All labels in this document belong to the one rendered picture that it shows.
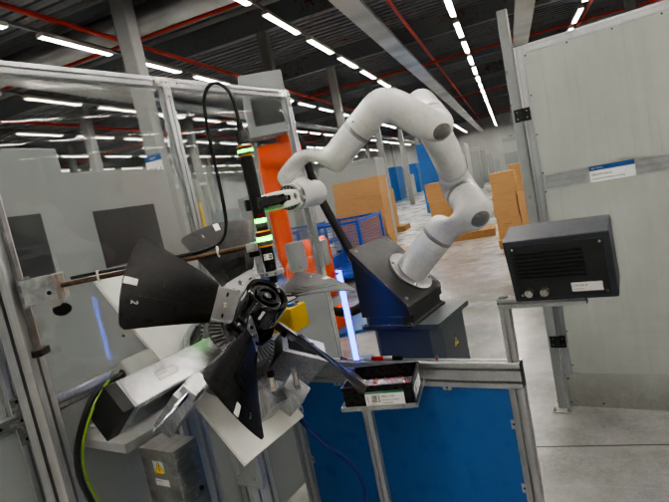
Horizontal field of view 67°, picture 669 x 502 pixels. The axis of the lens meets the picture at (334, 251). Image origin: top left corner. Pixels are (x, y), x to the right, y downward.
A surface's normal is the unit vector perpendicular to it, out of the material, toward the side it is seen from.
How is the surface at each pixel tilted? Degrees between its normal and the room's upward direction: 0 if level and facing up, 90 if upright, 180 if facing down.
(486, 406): 90
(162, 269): 77
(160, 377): 50
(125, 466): 90
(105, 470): 90
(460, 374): 90
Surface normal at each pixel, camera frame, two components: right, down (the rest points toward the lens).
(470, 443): -0.51, 0.20
